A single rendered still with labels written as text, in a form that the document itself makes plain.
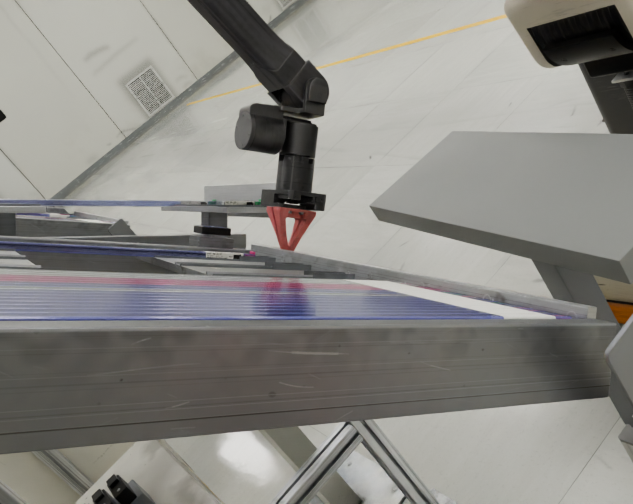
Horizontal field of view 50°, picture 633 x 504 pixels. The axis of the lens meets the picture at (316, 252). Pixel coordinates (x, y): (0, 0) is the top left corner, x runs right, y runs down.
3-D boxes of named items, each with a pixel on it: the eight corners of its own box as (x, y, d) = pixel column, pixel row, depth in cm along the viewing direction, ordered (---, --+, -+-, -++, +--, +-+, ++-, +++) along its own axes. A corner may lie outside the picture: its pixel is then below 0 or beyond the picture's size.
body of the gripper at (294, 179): (289, 202, 101) (294, 152, 101) (259, 200, 110) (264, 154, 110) (326, 206, 105) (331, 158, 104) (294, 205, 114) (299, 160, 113)
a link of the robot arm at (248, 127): (329, 79, 104) (299, 88, 111) (262, 62, 98) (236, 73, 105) (323, 157, 104) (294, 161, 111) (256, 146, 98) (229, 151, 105)
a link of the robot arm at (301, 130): (326, 120, 106) (306, 123, 111) (287, 112, 102) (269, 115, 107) (321, 165, 106) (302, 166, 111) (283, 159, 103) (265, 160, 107)
